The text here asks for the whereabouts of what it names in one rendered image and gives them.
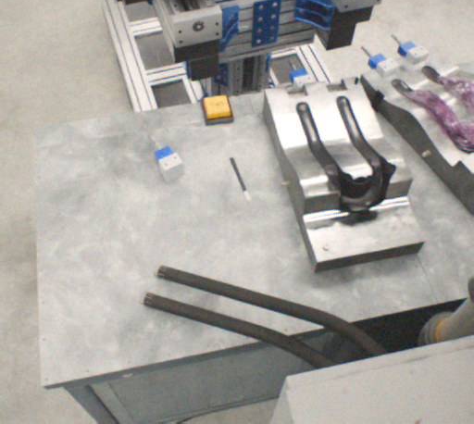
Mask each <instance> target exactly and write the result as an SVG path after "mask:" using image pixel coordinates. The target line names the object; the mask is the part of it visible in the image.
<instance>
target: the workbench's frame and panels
mask: <svg viewBox="0 0 474 424"><path fill-rule="evenodd" d="M466 300H467V298H464V299H460V300H455V301H450V302H445V303H441V304H437V305H431V306H423V307H422V308H419V309H413V310H408V311H404V312H399V313H394V314H390V315H385V316H379V317H375V318H367V319H361V320H358V321H353V323H351V324H352V325H354V326H356V327H357V328H359V329H360V330H362V331H363V332H364V333H366V334H368V335H369V336H370V337H371V338H373V339H374V341H375V342H376V343H377V344H378V345H379V346H380V347H382V349H383V350H385V351H386V352H387V353H388V354H391V353H396V352H400V351H405V350H409V349H414V348H418V337H419V335H420V332H421V330H422V329H423V327H424V326H425V324H426V323H427V322H428V321H429V319H430V318H432V317H433V316H434V315H437V314H440V313H442V312H452V313H455V312H456V311H457V310H458V308H459V307H460V306H461V305H462V304H463V303H464V302H465V301H466ZM289 336H292V337H293V338H294V339H295V340H297V341H300V342H302V343H304V344H306V345H308V346H310V347H311V348H313V349H315V350H317V351H319V352H321V353H322V354H323V355H324V356H326V357H327V358H328V359H329V360H331V361H332V362H334V363H336V364H337V365H342V364H347V363H352V362H356V361H360V360H365V359H370V356H369V355H368V354H366V353H365V352H364V351H363V350H361V349H360V348H359V347H358V346H356V345H355V344H354V343H352V342H350V341H348V340H346V338H345V337H343V336H342V335H341V334H339V333H337V332H335V331H333V330H329V329H326V328H324V329H319V330H311V331H306V332H301V333H296V334H292V335H289ZM316 369H317V368H314V367H313V366H311V365H310V364H308V363H307V362H305V361H304V360H303V359H301V358H298V357H296V356H295V355H293V354H292V353H290V352H288V351H286V350H282V349H280V348H279V347H277V346H274V345H272V344H269V343H264V342H258V343H249V344H245V345H240V346H235V347H230V348H226V349H221V350H216V351H211V352H207V353H202V354H197V355H193V356H188V357H184V358H179V359H174V360H169V361H164V362H160V363H155V364H150V365H145V366H141V367H137V368H127V369H123V370H119V371H113V372H108V373H104V374H100V375H94V376H90V378H85V379H79V380H72V381H67V382H61V383H57V384H53V385H48V386H43V388H45V389H46V390H51V389H55V388H59V387H63V388H64V389H65V390H67V391H68V392H69V393H70V394H71V395H72V397H73V398H74V399H75V400H76V401H77V402H78V404H80V405H81V406H82V407H83V408H84V409H85V410H86V411H87V412H88V413H89V415H90V416H91V417H92V418H93V419H94V420H95V421H96V422H97V423H98V424H162V423H167V422H171V421H175V420H180V419H185V418H192V417H197V416H202V415H206V414H210V413H215V412H219V411H224V410H228V409H231V408H232V407H237V406H241V405H249V404H254V403H258V402H263V401H267V400H272V399H276V398H279V397H280V394H281V388H282V385H284V382H285V381H286V378H287V377H289V376H293V375H297V374H303V372H307V371H311V370H316Z"/></svg>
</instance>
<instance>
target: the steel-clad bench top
mask: <svg viewBox="0 0 474 424"><path fill-rule="evenodd" d="M263 99H264V93H257V94H251V95H245V96H238V97H231V98H229V100H230V104H231V111H232V114H233V121H232V122H226V123H219V124H213V125H207V127H206V124H205V119H204V115H203V111H201V107H200V102H198V103H192V104H186V105H179V106H166V107H160V108H154V110H146V111H141V112H133V113H128V114H121V115H114V116H108V117H101V118H89V119H82V120H76V121H70V122H62V124H56V125H49V126H43V127H37V128H33V142H34V175H35V205H36V238H37V269H38V302H39V334H40V366H41V387H43V386H48V385H53V384H57V383H61V382H67V381H72V380H79V379H85V378H90V376H94V375H100V374H104V373H108V372H113V371H119V370H123V369H127V368H137V367H141V366H145V365H150V364H155V363H160V362H164V361H169V360H174V359H179V358H184V357H188V356H193V355H197V354H202V353H207V352H211V351H216V350H221V349H226V348H230V347H235V346H240V345H245V344H249V343H258V342H261V341H259V340H255V339H252V338H248V336H244V335H242V334H239V333H236V332H231V331H228V330H223V329H220V328H216V327H212V326H209V325H206V324H204V323H199V322H196V321H193V319H189V318H184V317H181V316H177V315H174V314H171V313H167V312H164V311H161V310H158V309H154V308H151V307H148V306H142V304H141V303H140V297H141V295H142V293H143V292H147V293H153V294H157V295H160V296H163V297H167V298H170V299H174V300H177V301H180V302H183V303H187V305H191V306H196V307H200V308H203V309H207V310H210V311H213V312H217V313H220V314H224V315H227V316H230V317H234V318H240V319H243V321H246V322H251V323H254V324H256V325H260V326H263V327H266V328H270V329H273V330H276V331H279V332H281V333H285V334H287V335H292V334H296V333H301V332H306V331H311V330H319V329H324V327H322V326H319V325H317V324H313V323H310V322H306V320H303V319H300V318H294V317H290V316H287V315H284V314H280V313H277V312H273V311H270V310H267V309H263V308H260V307H256V306H251V305H247V304H246V303H244V302H240V301H237V300H233V299H230V298H227V297H224V296H220V295H216V294H212V293H208V292H204V291H200V290H196V289H194V288H191V286H187V285H183V284H179V283H177V282H174V281H167V280H163V279H160V278H158V277H155V275H154V270H155V267H156V265H157V264H160V265H164V266H167V267H172V268H177V269H181V270H184V272H189V273H192V274H195V275H198V276H203V277H206V278H209V279H212V280H216V281H223V282H226V283H229V284H232V285H237V286H241V288H244V289H247V290H251V291H255V292H258V293H263V294H268V295H271V296H275V297H278V298H281V299H285V300H289V301H292V302H296V303H298V305H303V306H309V307H313V308H316V309H319V310H322V311H325V312H328V313H330V314H333V315H335V316H337V317H339V318H342V319H344V320H346V321H348V323H353V321H358V320H361V319H367V318H375V317H379V316H385V315H390V314H394V313H399V312H404V311H408V310H413V309H419V308H422V307H423V306H431V305H437V304H441V303H445V302H450V301H455V300H460V299H464V298H469V295H468V277H469V273H470V272H472V270H473V269H474V216H473V215H472V214H471V212H470V211H468V210H467V209H466V208H465V206H464V205H463V204H462V203H461V201H460V200H459V199H458V198H457V197H456V196H455V195H454V194H453V193H452V191H450V189H449V188H448V187H447V186H446V185H445V184H444V183H443V182H442V180H441V179H440V178H439V177H438V176H437V175H436V174H435V172H434V171H433V170H431V168H430V167H429V166H428V165H427V164H426V163H425V162H424V161H423V160H422V158H421V157H420V155H419V154H418V153H417V152H415V151H414V150H413V149H412V147H411V146H410V145H409V144H408V143H407V142H406V141H405V139H404V138H403V136H402V135H401V134H400V133H399V132H397V131H396V130H395V129H394V128H393V126H392V125H391V123H390V122H389V121H388V120H387V119H386V118H385V117H384V116H383V115H382V114H381V113H380V112H379V111H378V113H376V112H375V111H374V110H373V109H372V108H371V109H372V111H373V114H374V116H375V119H376V120H377V122H378V126H379V128H380V131H382V133H383V135H384V137H385V138H386V139H387V140H388V143H389V144H390V145H392V146H393V147H394V148H395V149H396V150H397V151H399V152H400V153H401V154H402V155H403V157H404V159H405V161H406V163H407V165H408V166H409V169H410V171H411V175H412V177H413V180H412V183H411V186H410V188H409V192H408V195H407V199H408V203H409V205H410V208H411V210H412V212H413V215H414V217H416V219H417V221H418V225H419V227H420V229H421V232H422V234H423V236H424V238H425V241H426V242H425V243H424V244H423V246H422V247H421V249H420V250H419V252H418V253H413V254H408V255H403V256H399V257H394V258H389V259H384V260H379V261H374V262H368V263H363V264H358V265H353V266H349V267H343V268H335V269H329V270H323V272H319V273H313V269H312V267H311V264H310V261H309V258H308V255H307V251H306V246H305V243H304V240H303V236H302V233H301V230H300V227H299V224H297V220H296V217H295V214H294V212H293V205H292V202H291V199H290V196H289V194H288V189H287V186H282V185H281V182H283V181H285V180H284V178H283V175H282V174H281V168H280V165H279V162H278V159H277V156H276V153H275V149H274V146H273V143H272V140H271V137H270V134H269V130H268V124H267V122H266V121H265V119H264V116H263V113H262V111H263ZM249 101H251V102H249ZM151 135H155V137H156V138H157V140H158V142H159V144H160V146H161V147H162V148H163V147H166V146H168V147H170V148H171V150H172V151H173V153H177V154H178V155H179V157H180V158H181V162H182V165H183V175H182V176H180V177H179V178H177V179H174V180H172V181H168V182H166V181H165V179H164V178H163V176H162V173H161V171H160V166H159V165H158V163H157V161H156V158H155V151H157V148H156V146H155V144H154V143H152V140H151V139H150V136H151ZM230 157H233V160H235V162H236V165H237V167H238V170H239V171H240V173H241V177H242V179H243V183H244V185H245V187H246V190H247V192H248V194H249V197H251V199H252V200H251V201H247V200H246V198H245V196H244V193H243V188H242V186H241V184H240V182H239V180H238V177H237V175H236V171H235V169H233V167H232V164H231V161H230Z"/></svg>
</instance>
